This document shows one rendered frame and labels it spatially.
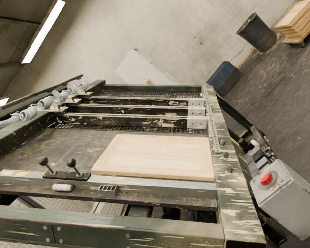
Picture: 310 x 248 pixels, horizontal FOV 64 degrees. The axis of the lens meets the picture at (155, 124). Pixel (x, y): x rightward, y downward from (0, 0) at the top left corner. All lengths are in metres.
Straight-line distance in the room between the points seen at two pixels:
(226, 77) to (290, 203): 4.71
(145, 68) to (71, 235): 4.27
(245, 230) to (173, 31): 5.71
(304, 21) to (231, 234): 3.59
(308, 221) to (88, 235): 0.65
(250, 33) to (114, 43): 3.14
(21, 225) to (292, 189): 0.84
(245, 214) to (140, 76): 4.29
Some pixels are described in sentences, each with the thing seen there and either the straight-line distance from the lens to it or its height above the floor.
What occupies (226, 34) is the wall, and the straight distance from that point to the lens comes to 6.38.
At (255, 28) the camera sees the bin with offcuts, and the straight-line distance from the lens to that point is 5.34.
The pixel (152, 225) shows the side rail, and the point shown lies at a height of 1.08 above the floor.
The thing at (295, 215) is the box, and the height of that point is 0.84.
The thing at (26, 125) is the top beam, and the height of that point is 1.79.
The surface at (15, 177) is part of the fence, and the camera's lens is 1.26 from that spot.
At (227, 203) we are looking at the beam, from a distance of 0.95.
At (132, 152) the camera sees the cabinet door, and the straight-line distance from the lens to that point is 1.35.
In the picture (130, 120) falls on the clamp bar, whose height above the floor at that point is 1.31.
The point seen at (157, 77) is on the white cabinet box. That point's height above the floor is 1.34.
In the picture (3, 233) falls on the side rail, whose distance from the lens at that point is 1.08.
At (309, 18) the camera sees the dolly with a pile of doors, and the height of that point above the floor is 0.25.
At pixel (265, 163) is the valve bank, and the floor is 0.76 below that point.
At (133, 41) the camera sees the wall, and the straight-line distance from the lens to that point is 6.39.
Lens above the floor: 1.36
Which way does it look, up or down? 7 degrees down
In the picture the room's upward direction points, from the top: 52 degrees counter-clockwise
